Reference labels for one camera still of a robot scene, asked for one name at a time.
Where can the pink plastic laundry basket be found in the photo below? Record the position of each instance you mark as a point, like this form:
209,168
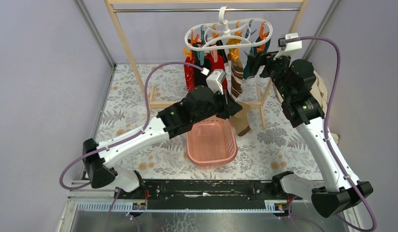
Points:
211,143

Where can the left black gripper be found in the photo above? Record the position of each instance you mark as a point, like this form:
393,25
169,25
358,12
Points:
227,108

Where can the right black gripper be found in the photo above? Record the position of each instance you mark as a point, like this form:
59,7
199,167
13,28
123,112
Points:
268,61

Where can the floral patterned floor mat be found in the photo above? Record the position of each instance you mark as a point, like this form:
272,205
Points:
262,153

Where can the beige cloth pile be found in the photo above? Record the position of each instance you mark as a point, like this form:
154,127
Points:
320,92

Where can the white clip sock hanger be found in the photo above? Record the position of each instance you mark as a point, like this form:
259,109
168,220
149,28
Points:
253,32

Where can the wooden clothes rack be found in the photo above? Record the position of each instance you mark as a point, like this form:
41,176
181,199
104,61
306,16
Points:
113,14

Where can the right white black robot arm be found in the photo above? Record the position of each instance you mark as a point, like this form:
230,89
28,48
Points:
340,187

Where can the black sock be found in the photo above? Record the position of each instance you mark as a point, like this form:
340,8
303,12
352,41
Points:
199,78

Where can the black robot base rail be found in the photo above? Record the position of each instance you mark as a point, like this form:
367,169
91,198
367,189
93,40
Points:
208,195

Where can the teal sock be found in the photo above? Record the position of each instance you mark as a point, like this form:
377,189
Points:
248,71

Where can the mustard yellow sock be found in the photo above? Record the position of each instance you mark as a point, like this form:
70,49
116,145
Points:
233,41

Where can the tan brown sock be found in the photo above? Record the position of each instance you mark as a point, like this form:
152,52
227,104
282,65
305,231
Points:
240,120

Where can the red snowflake sock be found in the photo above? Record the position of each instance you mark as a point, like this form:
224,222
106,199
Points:
189,73

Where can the red santa sock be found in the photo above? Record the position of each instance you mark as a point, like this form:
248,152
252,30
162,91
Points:
216,61

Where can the brown white striped sock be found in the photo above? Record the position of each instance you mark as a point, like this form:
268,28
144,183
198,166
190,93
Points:
236,77

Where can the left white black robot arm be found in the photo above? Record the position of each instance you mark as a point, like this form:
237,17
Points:
174,120

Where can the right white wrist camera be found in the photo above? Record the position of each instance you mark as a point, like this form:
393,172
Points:
290,44

